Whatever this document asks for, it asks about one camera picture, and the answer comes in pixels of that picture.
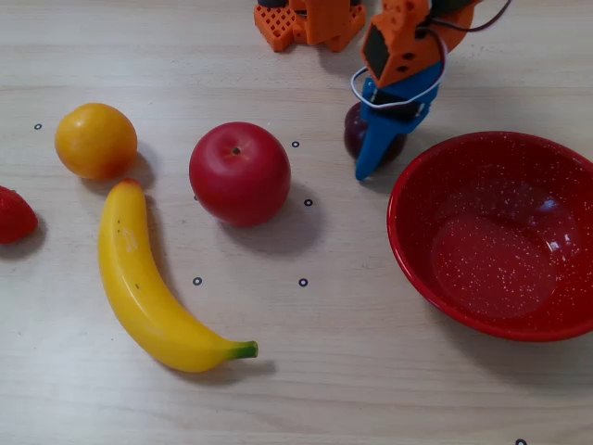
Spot red white servo cable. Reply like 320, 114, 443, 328
350, 0, 513, 110

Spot yellow banana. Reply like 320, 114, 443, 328
97, 178, 259, 374

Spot orange robot base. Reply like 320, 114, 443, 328
253, 0, 367, 53

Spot red apple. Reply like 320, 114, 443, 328
188, 121, 292, 228

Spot red speckled bowl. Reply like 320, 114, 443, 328
386, 131, 593, 343

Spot red strawberry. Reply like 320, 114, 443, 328
0, 184, 39, 246

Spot orange fruit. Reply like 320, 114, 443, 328
54, 102, 139, 181

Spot dark purple plum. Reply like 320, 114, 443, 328
343, 101, 409, 166

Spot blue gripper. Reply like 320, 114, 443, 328
355, 60, 447, 182

